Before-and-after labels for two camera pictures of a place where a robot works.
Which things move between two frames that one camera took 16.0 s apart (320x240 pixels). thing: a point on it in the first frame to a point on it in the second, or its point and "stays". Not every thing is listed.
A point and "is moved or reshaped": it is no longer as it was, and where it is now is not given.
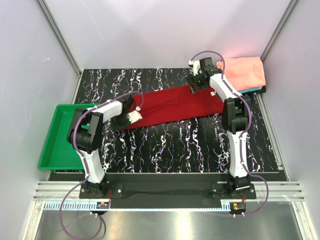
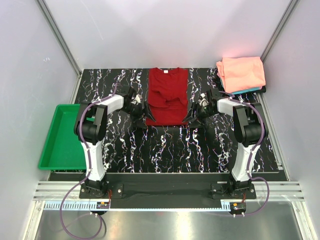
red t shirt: [174, 103] is moved or reshaped
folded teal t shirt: [247, 90] stays
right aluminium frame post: [291, 6] stays
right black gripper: [191, 79] to [190, 114]
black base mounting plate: [167, 190] stays
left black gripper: [115, 126] to [138, 123]
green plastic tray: [58, 153] stays
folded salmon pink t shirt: [244, 73] stays
